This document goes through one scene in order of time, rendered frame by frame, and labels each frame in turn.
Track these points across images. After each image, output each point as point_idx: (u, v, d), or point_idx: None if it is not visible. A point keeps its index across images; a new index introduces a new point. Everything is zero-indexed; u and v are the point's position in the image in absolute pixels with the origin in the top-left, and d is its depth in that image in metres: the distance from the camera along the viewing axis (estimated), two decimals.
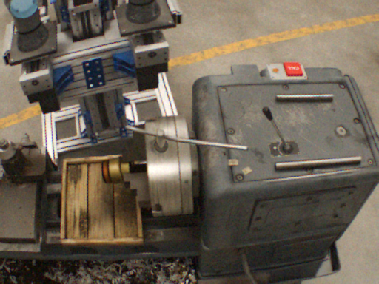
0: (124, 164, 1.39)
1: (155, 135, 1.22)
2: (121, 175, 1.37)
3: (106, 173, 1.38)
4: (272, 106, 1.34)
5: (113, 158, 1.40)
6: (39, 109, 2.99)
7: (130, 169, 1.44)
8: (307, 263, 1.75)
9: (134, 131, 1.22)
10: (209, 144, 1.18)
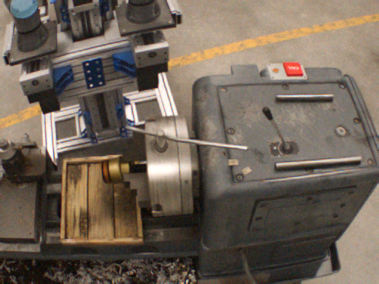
0: (124, 164, 1.39)
1: (155, 135, 1.22)
2: (121, 175, 1.37)
3: (106, 173, 1.38)
4: (272, 106, 1.34)
5: (113, 158, 1.40)
6: (39, 109, 2.99)
7: (130, 169, 1.44)
8: (307, 263, 1.75)
9: (134, 131, 1.22)
10: (209, 144, 1.18)
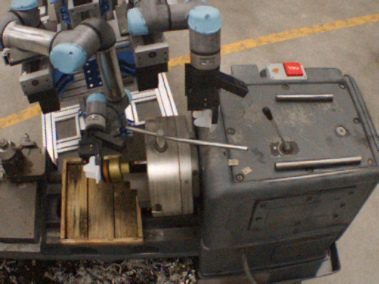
0: (124, 164, 1.39)
1: (155, 135, 1.22)
2: (121, 175, 1.37)
3: (106, 173, 1.38)
4: (272, 106, 1.34)
5: (113, 158, 1.40)
6: (39, 109, 2.99)
7: (130, 169, 1.44)
8: (307, 263, 1.75)
9: (134, 131, 1.22)
10: (209, 144, 1.18)
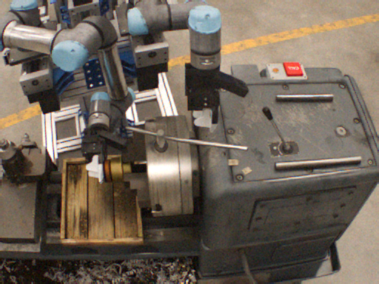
0: (126, 164, 1.39)
1: (155, 135, 1.22)
2: (122, 175, 1.37)
3: (107, 172, 1.38)
4: (272, 106, 1.34)
5: (115, 157, 1.40)
6: (39, 109, 2.99)
7: (131, 169, 1.44)
8: (307, 263, 1.75)
9: (134, 131, 1.22)
10: (209, 144, 1.18)
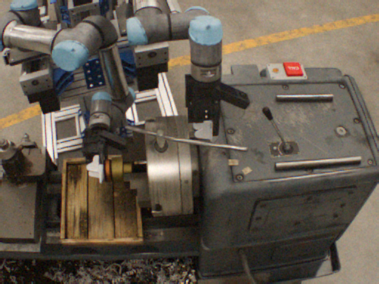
0: (127, 164, 1.39)
1: (155, 135, 1.22)
2: (123, 175, 1.37)
3: (108, 171, 1.38)
4: (272, 106, 1.34)
5: (115, 157, 1.40)
6: (39, 109, 2.99)
7: None
8: (307, 263, 1.75)
9: (134, 131, 1.23)
10: (209, 145, 1.18)
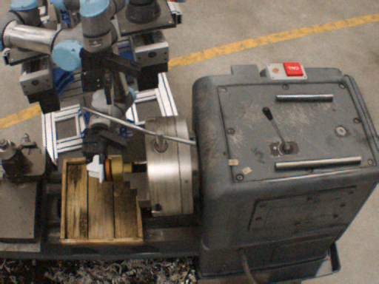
0: (127, 163, 1.39)
1: (165, 134, 1.22)
2: (123, 174, 1.37)
3: (108, 171, 1.38)
4: (272, 106, 1.34)
5: (115, 157, 1.40)
6: (39, 109, 2.99)
7: None
8: (307, 263, 1.75)
9: (186, 140, 1.22)
10: (114, 117, 1.21)
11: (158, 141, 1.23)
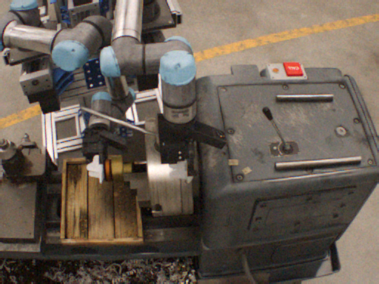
0: (127, 163, 1.39)
1: None
2: (123, 174, 1.37)
3: (108, 171, 1.38)
4: (272, 106, 1.34)
5: (115, 157, 1.40)
6: (39, 109, 2.99)
7: None
8: (307, 263, 1.75)
9: None
10: (113, 117, 1.21)
11: (158, 141, 1.23)
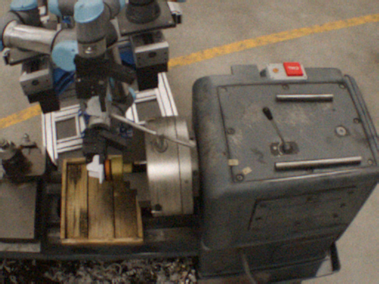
0: (127, 163, 1.39)
1: (165, 134, 1.22)
2: (123, 174, 1.37)
3: (108, 171, 1.38)
4: (272, 106, 1.34)
5: (115, 157, 1.40)
6: (39, 109, 2.99)
7: None
8: (307, 263, 1.75)
9: (186, 141, 1.21)
10: (115, 114, 1.22)
11: (158, 140, 1.23)
